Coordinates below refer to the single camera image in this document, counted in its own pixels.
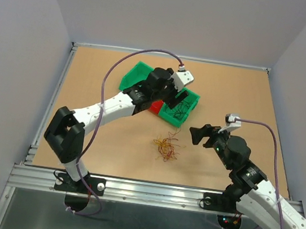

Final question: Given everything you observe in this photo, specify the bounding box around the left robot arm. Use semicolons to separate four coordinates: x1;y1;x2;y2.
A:
44;67;194;192

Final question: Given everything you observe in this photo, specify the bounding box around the purple cable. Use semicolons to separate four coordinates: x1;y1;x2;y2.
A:
219;117;301;229
65;39;186;227

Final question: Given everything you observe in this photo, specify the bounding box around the red bin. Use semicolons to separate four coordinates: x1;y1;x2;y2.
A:
149;100;164;115

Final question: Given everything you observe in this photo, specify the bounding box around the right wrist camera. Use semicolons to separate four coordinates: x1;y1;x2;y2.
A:
218;113;242;133

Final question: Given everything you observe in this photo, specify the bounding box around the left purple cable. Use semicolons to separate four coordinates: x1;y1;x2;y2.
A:
65;39;186;227

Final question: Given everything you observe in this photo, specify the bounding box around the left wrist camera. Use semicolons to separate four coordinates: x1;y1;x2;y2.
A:
172;71;195;92

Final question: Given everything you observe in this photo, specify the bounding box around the green bin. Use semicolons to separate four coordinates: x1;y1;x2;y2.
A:
119;61;154;91
158;88;200;128

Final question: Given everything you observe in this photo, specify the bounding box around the wire bundle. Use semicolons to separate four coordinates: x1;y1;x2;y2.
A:
150;128;188;165

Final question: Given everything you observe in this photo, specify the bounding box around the left green bin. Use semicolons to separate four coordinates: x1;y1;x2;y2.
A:
119;61;154;91

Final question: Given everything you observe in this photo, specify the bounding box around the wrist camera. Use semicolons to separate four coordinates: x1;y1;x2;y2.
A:
172;71;195;92
218;113;242;133

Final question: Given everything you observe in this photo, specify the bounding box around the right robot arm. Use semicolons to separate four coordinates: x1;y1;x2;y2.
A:
189;124;306;229

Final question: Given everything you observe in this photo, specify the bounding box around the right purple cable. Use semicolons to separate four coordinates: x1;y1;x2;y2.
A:
219;117;301;229

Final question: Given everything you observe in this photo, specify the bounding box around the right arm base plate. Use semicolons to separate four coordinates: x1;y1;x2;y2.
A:
199;192;240;214

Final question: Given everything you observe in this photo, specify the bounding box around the right green bin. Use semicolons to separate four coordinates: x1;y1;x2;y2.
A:
158;88;200;128

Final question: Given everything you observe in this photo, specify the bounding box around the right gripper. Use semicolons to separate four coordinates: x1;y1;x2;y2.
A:
184;120;238;170

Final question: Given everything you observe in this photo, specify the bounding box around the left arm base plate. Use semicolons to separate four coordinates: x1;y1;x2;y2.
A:
53;171;107;196

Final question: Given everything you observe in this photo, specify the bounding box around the aluminium rail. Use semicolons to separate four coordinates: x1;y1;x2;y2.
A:
6;160;306;228

